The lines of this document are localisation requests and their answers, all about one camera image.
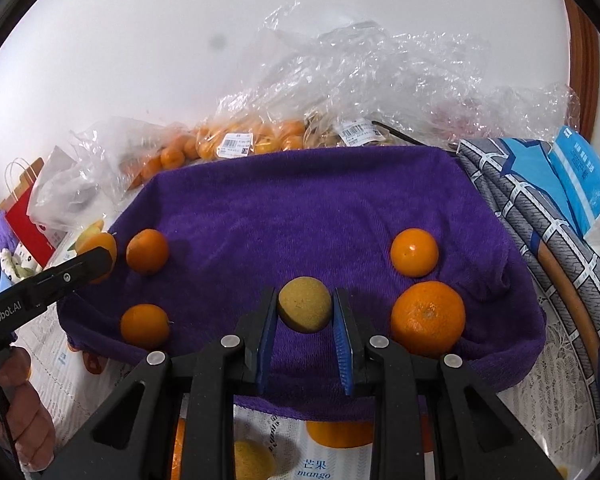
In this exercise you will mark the grey checked cloth bag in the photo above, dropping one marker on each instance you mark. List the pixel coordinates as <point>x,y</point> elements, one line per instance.
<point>530,220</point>

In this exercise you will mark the labelled bag of brown fruits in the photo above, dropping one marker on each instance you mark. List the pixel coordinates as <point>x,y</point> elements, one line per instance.
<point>325,137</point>

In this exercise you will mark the labelled clear bag of mandarins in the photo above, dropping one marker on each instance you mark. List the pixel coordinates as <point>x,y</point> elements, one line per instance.
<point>270,135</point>

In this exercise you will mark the white patterned cloth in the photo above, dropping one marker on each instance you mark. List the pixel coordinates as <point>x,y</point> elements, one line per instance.
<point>15,265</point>

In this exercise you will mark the white plastic bag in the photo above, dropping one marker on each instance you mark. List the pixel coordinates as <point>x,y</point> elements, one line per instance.
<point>65,195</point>

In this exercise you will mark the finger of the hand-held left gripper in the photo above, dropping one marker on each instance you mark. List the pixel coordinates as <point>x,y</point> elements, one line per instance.
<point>75,275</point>

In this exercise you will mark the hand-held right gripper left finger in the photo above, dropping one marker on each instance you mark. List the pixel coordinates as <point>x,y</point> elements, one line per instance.
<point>266,345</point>

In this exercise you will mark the clear plastic bag of mandarins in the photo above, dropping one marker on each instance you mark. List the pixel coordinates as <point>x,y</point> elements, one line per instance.
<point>170,157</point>

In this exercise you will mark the red paper bag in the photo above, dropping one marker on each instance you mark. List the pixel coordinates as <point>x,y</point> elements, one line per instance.
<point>25,230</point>

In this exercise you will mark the blue white tissue pack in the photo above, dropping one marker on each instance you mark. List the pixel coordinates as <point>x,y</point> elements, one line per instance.
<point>580,180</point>

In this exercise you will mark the crumpled clear plastic bag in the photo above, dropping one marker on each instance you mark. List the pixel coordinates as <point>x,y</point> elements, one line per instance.
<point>355,70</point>

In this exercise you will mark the person's left hand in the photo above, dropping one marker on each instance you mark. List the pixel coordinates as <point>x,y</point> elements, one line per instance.
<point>30,420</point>

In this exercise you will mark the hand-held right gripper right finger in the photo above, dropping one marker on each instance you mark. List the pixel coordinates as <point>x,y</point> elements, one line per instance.
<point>341,350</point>

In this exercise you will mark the purple towel lined tray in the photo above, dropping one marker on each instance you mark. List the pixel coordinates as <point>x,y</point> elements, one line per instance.
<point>290,210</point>

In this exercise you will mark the yellow-brown round fruit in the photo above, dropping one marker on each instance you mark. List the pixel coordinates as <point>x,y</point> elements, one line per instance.
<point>252,460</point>
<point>305,305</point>

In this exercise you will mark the brown wooden door frame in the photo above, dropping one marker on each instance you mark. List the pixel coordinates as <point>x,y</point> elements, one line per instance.
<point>585,60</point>

